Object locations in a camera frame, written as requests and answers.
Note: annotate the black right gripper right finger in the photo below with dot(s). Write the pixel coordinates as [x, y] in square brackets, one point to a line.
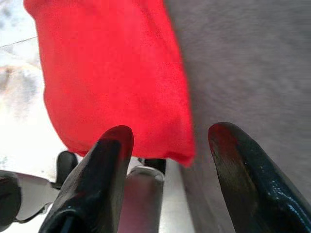
[255, 194]

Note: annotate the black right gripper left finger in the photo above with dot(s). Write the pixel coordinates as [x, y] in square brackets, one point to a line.
[92, 189]

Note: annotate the red pillow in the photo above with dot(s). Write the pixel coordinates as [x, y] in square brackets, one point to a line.
[109, 72]

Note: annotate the dark grey fabric sofa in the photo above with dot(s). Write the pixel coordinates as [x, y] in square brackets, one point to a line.
[243, 60]

